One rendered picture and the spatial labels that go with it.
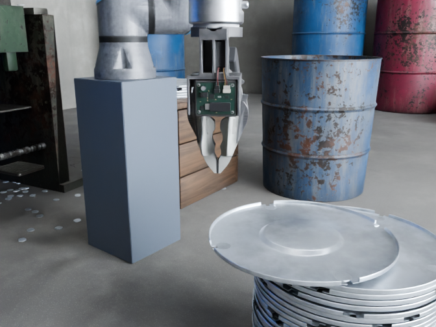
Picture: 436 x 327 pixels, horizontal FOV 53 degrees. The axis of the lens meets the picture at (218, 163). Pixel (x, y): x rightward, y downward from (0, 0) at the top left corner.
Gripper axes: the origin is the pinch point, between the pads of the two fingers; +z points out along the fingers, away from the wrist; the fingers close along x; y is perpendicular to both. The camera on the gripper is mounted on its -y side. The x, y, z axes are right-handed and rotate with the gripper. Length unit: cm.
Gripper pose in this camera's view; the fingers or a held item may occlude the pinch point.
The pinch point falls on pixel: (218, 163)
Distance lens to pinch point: 67.8
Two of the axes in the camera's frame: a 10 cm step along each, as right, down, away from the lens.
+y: -0.9, 2.7, -9.6
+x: 10.0, 0.2, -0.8
